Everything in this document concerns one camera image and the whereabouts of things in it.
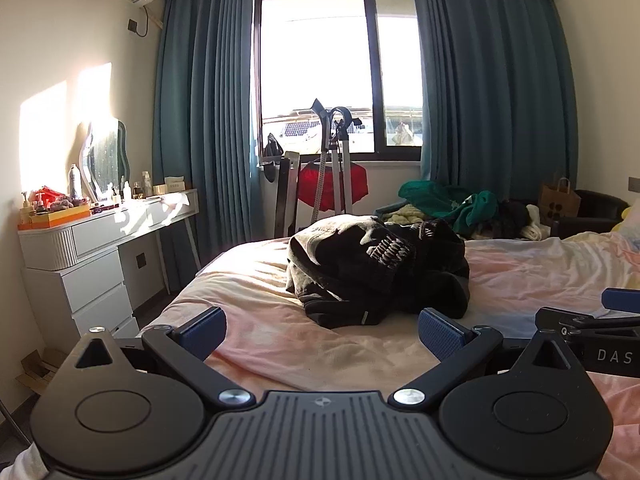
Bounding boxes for yellow plush toy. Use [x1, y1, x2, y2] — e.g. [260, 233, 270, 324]
[611, 205, 637, 234]

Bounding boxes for black ripped jeans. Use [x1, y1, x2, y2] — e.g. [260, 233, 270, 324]
[367, 217, 472, 320]

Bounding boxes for brown paper bag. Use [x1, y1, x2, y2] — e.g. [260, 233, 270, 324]
[538, 177, 582, 227]

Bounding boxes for green garment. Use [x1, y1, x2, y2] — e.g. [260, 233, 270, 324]
[398, 180, 500, 234]

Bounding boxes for cardboard box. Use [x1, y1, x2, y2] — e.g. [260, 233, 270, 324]
[15, 347, 69, 397]

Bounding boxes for orange tray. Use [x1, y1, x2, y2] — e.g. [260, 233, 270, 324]
[18, 205, 92, 231]

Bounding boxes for folded ironing board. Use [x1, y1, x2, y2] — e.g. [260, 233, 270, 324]
[273, 151, 302, 239]

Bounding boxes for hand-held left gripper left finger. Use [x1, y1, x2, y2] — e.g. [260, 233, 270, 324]
[70, 306, 256, 411]

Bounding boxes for black pants with reflective tag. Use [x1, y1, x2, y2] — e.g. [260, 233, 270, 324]
[299, 287, 396, 331]

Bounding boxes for window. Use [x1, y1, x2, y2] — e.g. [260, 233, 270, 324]
[254, 0, 425, 163]

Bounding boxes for teal curtain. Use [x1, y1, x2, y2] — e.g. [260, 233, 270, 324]
[410, 0, 579, 197]
[151, 0, 264, 286]

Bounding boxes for white dressing table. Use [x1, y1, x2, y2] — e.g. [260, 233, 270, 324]
[17, 189, 202, 342]

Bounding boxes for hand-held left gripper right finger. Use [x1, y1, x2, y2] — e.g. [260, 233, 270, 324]
[391, 307, 581, 410]

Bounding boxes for pastel bed blanket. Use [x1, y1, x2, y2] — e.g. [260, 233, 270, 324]
[140, 232, 640, 480]

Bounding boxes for dark clothes heap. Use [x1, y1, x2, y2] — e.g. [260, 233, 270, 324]
[492, 199, 532, 238]

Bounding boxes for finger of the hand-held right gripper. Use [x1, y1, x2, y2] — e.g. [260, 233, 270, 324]
[601, 287, 640, 314]
[534, 306, 640, 343]

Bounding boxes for wavy mirror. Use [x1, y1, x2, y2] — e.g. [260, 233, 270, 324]
[80, 118, 132, 202]

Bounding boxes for black armchair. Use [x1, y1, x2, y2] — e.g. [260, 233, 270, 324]
[550, 189, 631, 240]

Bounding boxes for white cloth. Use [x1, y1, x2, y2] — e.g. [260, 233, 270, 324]
[520, 206, 552, 242]

